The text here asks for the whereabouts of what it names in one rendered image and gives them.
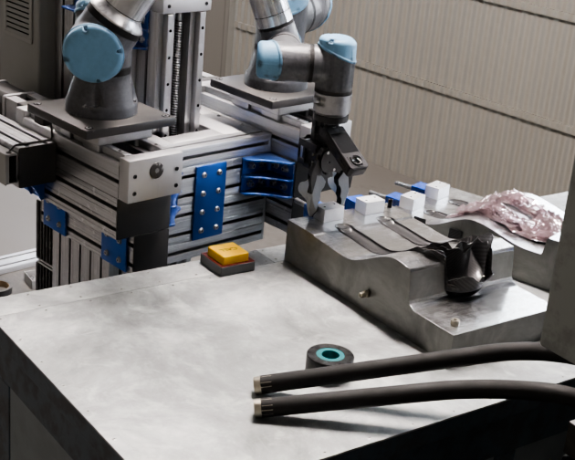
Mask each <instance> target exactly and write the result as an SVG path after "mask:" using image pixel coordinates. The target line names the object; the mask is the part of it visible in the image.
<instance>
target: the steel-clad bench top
mask: <svg viewBox="0 0 575 460"><path fill-rule="evenodd" d="M285 249H286V245H281V246H271V247H266V248H261V249H257V250H251V251H247V252H248V256H249V257H250V258H252V259H253V260H255V270H253V271H248V272H244V273H238V274H233V275H229V276H224V277H220V276H219V275H217V274H216V273H215V272H214V271H213V270H211V269H210V268H208V267H207V266H205V265H204V264H202V263H201V262H200V260H197V261H193V262H187V263H182V264H178V265H172V266H167V267H158V268H154V269H148V270H143V271H139V272H133V273H129V274H124V275H118V276H114V277H104V278H100V279H94V280H90V281H85V282H79V283H75V284H69V285H65V286H60V287H51V288H45V289H40V290H36V291H30V292H26V293H21V294H15V295H11V296H5V297H0V329H1V330H2V331H3V332H4V334H5V335H6V336H7V337H8V338H9V339H10V340H11V341H13V342H14V344H15V345H16V346H17V347H18V348H19V349H20V350H21V351H22V352H23V353H24V354H25V355H26V356H27V358H28V359H29V360H30V361H31V362H32V363H33V364H34V365H35V366H36V367H37V368H38V369H39V370H40V372H41V373H42V374H43V375H44V376H45V377H46V378H47V379H48V380H49V381H50V382H51V383H52V384H53V386H54V387H55V388H56V389H57V390H58V391H59V392H60V393H61V394H62V395H63V396H64V397H65V398H66V399H67V401H68V402H69V403H70V404H71V405H72V406H73V407H74V408H75V409H76V410H77V411H78V412H79V414H80V415H81V416H82V417H83V418H84V419H85V420H86V421H87V422H88V423H89V424H90V425H91V426H92V428H93V429H94V430H95V431H96V432H97V433H98V434H99V435H100V436H101V437H102V438H103V439H104V440H105V442H106V443H107V444H108V445H109V446H110V447H111V448H112V449H113V450H114V451H115V452H116V453H117V454H118V456H119V457H120V458H121V459H122V460H326V459H329V458H331V457H334V456H337V455H342V454H346V453H348V452H351V451H354V450H357V449H360V448H362V447H365V446H368V445H372V444H377V443H379V442H382V441H385V440H388V439H391V438H393V437H396V436H400V435H403V434H408V433H410V432H413V431H416V430H419V429H422V428H424V427H428V426H431V425H434V424H437V423H441V422H444V421H447V420H450V419H453V418H456V417H459V416H462V415H465V414H468V413H472V412H475V411H478V410H481V409H485V408H487V407H490V406H493V405H496V404H499V403H503V402H506V401H509V400H508V399H460V400H444V401H433V402H415V403H406V404H396V405H386V406H377V407H368V408H358V409H349V410H338V411H329V412H320V413H302V414H291V415H282V416H273V417H263V418H255V412H254V399H259V398H267V397H278V396H287V395H297V394H306V393H315V392H334V391H344V390H353V389H363V388H372V387H382V386H392V385H401V384H411V383H420V382H439V381H453V380H517V381H532V382H550V383H556V384H561V383H563V382H569V381H572V380H575V365H570V364H566V363H559V362H551V361H500V362H492V363H485V364H477V365H471V366H465V367H457V368H451V369H444V370H437V371H425V372H417V373H411V374H404V375H397V376H391V377H384V378H377V379H370V380H364V381H356V382H344V383H341V384H331V385H324V386H317V387H310V388H304V389H296V390H290V391H283V392H271V393H264V394H255V390H254V383H253V377H254V376H259V375H266V374H273V373H280V372H286V371H299V370H305V365H306V356H307V350H308V349H309V348H310V347H312V346H314V345H317V344H322V343H329V344H336V345H340V346H342V347H345V348H347V349H348V350H350V351H351V352H352V353H353V354H354V362H359V361H372V360H378V359H385V358H392V357H399V356H405V355H413V354H419V353H426V352H427V351H425V350H423V349H421V348H420V347H418V346H417V345H415V344H414V343H412V342H411V341H409V340H408V339H406V338H405V337H403V336H402V335H400V334H399V333H397V332H396V331H394V330H392V329H390V328H389V327H387V326H386V325H384V324H383V323H381V322H380V321H378V320H377V319H375V318H374V317H372V316H371V315H369V314H368V313H366V312H364V311H363V310H361V309H360V308H358V307H356V306H355V305H353V304H351V303H350V302H349V301H348V300H346V299H345V298H343V297H341V296H340V295H338V294H336V293H335V292H333V291H332V290H330V289H329V288H327V287H325V286H323V285H322V284H320V283H319V282H318V281H317V280H315V279H314V278H312V277H310V276H308V275H307V274H305V273H304V272H302V271H301V270H299V269H298V268H296V267H294V266H292V265H291V264H289V263H288V262H287V261H286V260H285Z"/></svg>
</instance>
